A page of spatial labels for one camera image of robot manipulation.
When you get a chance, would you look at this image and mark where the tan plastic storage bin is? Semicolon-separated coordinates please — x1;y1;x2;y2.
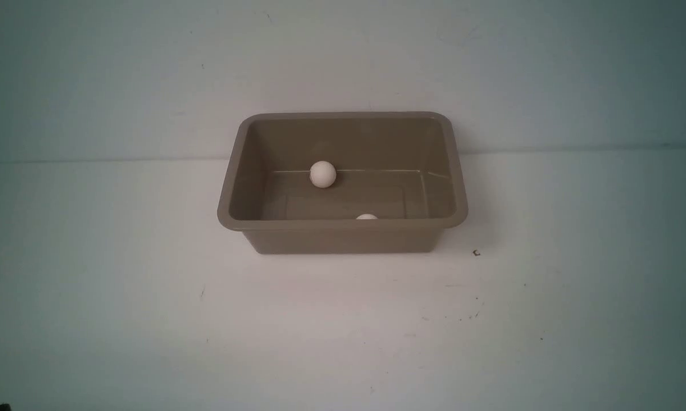
217;111;468;255

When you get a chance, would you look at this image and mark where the white ping-pong ball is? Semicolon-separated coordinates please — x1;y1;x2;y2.
356;213;377;220
309;160;337;189

